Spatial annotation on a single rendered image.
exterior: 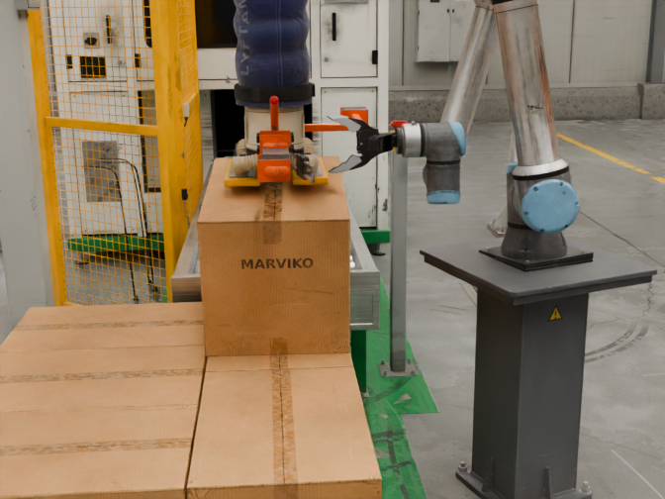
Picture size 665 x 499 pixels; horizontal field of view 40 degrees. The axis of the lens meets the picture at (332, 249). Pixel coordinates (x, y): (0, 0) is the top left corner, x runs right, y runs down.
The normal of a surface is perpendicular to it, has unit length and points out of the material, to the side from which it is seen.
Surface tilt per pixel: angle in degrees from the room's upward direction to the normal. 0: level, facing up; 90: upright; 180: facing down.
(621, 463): 0
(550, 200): 93
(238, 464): 0
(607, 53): 90
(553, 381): 90
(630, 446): 0
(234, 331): 97
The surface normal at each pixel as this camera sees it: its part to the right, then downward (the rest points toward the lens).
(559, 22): 0.07, 0.26
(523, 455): 0.41, 0.23
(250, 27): -0.53, -0.12
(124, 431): -0.01, -0.97
